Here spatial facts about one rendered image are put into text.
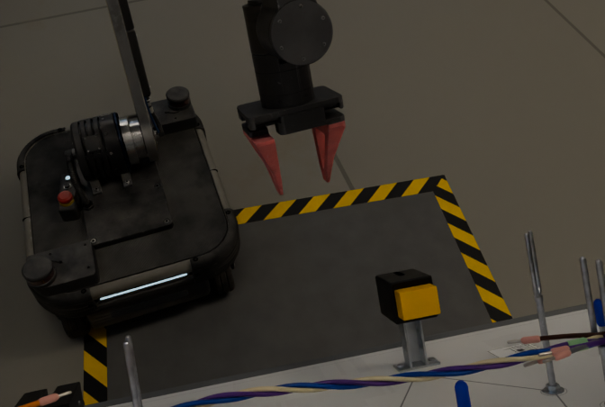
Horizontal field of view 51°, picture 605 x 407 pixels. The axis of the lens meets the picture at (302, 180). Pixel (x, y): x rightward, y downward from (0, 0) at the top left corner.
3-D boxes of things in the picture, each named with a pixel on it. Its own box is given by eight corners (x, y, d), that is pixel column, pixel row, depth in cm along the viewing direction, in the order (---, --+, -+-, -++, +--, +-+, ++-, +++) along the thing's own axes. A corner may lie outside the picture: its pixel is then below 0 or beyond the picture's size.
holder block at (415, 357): (410, 341, 78) (398, 262, 78) (446, 369, 66) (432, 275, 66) (374, 348, 77) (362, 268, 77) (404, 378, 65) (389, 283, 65)
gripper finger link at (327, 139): (356, 185, 69) (343, 101, 65) (293, 202, 67) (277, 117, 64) (334, 167, 75) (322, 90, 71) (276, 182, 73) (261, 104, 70)
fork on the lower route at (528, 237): (545, 386, 57) (519, 230, 57) (565, 386, 56) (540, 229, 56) (540, 394, 55) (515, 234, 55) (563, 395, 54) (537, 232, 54)
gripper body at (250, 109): (346, 113, 66) (335, 41, 63) (251, 136, 64) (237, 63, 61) (326, 101, 72) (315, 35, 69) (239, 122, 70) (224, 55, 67)
